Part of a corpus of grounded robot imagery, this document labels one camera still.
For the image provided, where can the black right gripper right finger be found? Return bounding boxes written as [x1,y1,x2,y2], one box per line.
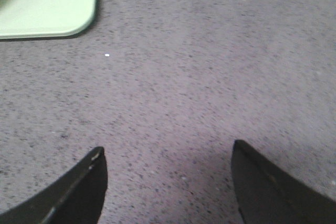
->
[231,140,335,223]

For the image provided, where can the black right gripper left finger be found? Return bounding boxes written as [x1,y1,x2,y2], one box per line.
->
[1,146,108,223]

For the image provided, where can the light green plastic tray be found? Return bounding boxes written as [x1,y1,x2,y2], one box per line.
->
[1,0,97,40]

